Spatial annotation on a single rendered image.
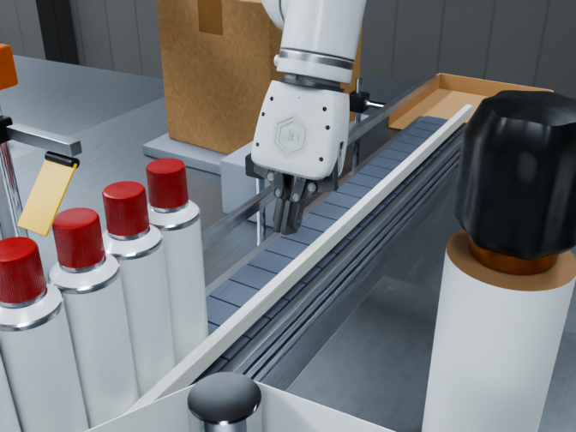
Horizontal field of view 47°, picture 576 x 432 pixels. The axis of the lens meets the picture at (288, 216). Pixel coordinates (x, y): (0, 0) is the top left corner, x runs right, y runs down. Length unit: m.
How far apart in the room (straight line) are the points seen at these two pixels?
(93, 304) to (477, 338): 0.27
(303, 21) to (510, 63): 2.21
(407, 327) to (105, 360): 0.32
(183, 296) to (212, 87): 0.61
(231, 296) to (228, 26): 0.50
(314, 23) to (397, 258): 0.36
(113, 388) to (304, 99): 0.36
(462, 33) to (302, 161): 2.22
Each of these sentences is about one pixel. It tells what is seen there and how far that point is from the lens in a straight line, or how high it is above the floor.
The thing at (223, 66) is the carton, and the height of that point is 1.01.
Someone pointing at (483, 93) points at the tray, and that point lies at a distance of 1.60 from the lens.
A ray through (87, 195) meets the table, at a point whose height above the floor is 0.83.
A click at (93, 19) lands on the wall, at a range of 3.85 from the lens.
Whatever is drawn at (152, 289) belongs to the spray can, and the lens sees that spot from 0.55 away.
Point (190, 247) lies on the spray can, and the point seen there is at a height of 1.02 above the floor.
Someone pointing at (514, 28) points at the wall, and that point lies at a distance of 2.86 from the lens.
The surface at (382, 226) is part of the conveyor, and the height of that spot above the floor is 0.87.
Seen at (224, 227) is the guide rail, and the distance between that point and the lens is 0.72.
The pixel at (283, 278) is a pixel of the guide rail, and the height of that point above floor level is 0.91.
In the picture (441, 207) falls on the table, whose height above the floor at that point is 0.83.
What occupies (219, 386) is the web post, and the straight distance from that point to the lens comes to 0.36.
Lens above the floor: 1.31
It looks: 28 degrees down
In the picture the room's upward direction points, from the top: straight up
